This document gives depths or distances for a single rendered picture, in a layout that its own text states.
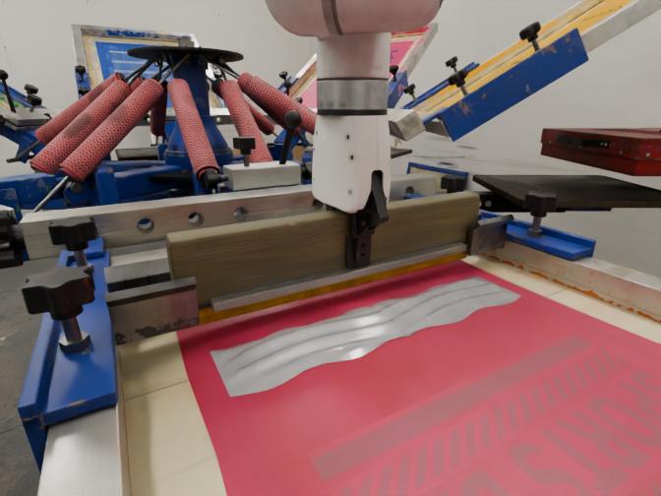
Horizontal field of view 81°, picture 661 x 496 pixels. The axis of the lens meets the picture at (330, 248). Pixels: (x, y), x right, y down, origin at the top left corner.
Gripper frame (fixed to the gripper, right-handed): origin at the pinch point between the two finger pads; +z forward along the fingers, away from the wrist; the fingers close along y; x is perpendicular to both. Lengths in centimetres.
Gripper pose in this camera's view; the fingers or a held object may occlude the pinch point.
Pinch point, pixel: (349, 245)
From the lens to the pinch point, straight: 46.4
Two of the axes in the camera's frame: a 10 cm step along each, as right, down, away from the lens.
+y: 4.9, 3.1, -8.2
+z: 0.0, 9.4, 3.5
